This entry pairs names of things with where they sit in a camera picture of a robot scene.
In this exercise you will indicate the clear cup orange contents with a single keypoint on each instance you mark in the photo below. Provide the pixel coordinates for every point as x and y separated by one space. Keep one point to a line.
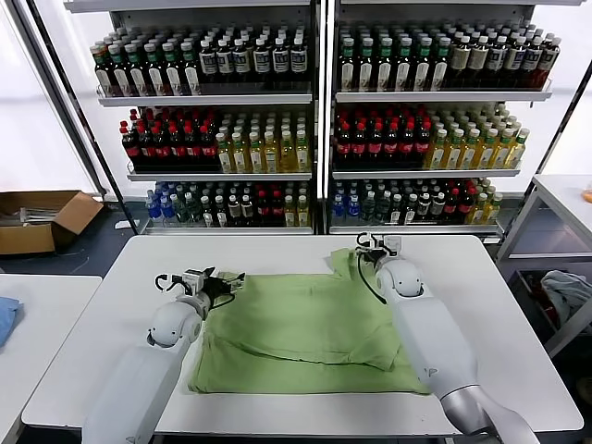
587 196

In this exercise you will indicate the dark tea bottle green cap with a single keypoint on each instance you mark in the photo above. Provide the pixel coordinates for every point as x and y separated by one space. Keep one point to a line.
365 69
384 69
439 68
422 69
190 69
155 70
173 69
403 69
120 71
103 74
138 71
347 69

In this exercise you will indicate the blue water bottle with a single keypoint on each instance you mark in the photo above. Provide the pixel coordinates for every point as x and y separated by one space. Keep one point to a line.
167 212
154 210
339 209
353 209

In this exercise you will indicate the grey metal parts bundle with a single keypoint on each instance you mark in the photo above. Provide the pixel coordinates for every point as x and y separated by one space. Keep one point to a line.
32 216

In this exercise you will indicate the green polo shirt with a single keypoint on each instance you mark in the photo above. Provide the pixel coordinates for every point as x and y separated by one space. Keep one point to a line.
296 324

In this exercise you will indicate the dark bottle white blue label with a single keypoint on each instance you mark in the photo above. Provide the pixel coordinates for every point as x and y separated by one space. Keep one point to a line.
208 65
496 61
262 62
225 64
298 60
242 63
280 61
513 61
531 61
547 60

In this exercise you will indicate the yellow juice bottle green label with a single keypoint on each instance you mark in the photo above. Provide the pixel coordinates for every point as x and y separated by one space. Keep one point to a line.
287 156
225 157
435 155
303 155
452 155
469 155
290 213
302 213
240 157
272 156
494 212
256 157
478 212
486 155
502 154
517 152

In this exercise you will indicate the red cap cola bottle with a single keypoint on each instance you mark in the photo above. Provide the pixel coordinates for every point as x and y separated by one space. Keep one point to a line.
376 149
343 149
208 150
451 208
276 212
177 151
161 151
146 150
131 150
407 148
422 147
262 212
193 151
360 149
391 149
464 208

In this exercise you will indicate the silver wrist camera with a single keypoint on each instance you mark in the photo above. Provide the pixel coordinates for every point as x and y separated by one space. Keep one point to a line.
192 279
393 245

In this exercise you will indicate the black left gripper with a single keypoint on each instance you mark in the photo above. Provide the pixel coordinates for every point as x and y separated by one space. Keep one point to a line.
216 289

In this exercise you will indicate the dark storage crate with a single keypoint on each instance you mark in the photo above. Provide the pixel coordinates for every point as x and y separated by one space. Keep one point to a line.
525 289

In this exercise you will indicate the red crumpled cloth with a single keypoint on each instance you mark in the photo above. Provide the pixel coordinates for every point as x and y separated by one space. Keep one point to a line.
538 291

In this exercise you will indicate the dark bottle beige label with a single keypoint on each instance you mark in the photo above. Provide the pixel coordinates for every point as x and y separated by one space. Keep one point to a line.
460 62
477 62

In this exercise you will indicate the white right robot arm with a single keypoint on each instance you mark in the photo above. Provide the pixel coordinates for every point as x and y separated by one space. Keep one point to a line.
425 324

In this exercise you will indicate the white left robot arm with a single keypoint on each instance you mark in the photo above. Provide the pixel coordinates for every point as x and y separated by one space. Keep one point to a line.
139 370

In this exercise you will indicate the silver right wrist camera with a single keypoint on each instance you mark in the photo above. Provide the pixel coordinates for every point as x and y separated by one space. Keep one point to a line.
393 245

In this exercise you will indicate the dark drink bottle white cap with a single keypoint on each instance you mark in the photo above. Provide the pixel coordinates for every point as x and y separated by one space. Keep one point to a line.
208 215
423 209
247 213
234 213
437 209
410 212
396 212
221 215

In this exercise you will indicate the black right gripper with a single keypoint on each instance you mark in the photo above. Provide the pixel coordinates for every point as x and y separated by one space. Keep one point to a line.
370 254

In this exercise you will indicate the green tinted water bottle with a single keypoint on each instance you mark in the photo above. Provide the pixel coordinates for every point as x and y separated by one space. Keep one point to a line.
182 212
368 209
194 213
382 209

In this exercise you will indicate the grey frame side table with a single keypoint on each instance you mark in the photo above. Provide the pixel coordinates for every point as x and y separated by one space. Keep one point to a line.
562 199

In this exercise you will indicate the blue folded cloth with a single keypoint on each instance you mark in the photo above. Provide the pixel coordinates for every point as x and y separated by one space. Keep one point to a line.
7 319

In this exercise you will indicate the silver frame pole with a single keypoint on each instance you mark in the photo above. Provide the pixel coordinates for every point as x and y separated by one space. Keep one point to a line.
57 92

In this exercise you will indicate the black slanted frame pole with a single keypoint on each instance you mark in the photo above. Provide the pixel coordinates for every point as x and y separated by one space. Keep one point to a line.
553 139
82 115

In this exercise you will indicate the white paper scrap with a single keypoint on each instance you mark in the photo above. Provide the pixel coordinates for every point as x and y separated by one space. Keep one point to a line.
123 225

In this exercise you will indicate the brown cardboard box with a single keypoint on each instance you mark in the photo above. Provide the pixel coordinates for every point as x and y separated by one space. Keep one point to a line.
28 240

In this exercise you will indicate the grey metal shelf unit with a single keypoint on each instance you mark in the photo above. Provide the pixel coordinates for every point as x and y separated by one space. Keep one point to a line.
439 98
208 101

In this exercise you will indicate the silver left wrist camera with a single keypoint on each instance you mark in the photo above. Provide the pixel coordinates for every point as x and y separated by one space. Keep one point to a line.
192 279

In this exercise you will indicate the grey-blue crumpled cloth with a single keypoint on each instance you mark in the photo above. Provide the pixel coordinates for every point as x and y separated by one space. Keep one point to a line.
564 289

